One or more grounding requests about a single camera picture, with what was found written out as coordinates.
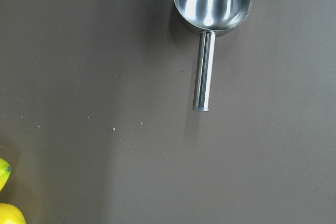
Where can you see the steel ice scoop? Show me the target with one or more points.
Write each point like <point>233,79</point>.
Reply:
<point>209,19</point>

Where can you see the whole lemon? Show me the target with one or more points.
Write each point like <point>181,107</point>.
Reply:
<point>5,170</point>
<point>11,214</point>

